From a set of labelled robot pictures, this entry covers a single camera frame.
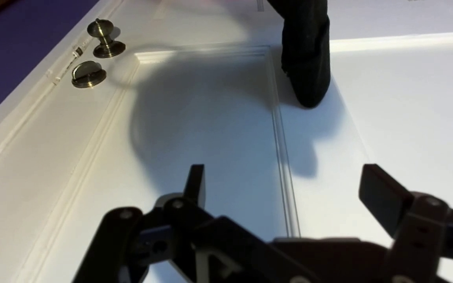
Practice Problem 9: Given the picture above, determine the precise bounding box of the white panel door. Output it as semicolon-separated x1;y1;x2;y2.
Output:
0;0;453;283

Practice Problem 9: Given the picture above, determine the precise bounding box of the brass deadbolt lock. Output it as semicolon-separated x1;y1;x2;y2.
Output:
71;60;109;89

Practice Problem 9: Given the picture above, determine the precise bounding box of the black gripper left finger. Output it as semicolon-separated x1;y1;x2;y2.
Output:
71;162;271;283

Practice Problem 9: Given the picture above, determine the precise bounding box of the brass door knob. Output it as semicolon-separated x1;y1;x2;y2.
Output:
87;17;128;60

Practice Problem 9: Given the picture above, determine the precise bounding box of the black knit head sock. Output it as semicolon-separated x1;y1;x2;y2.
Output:
266;0;334;110

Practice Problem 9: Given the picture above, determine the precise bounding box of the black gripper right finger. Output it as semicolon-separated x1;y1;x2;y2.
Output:
358;162;453;283

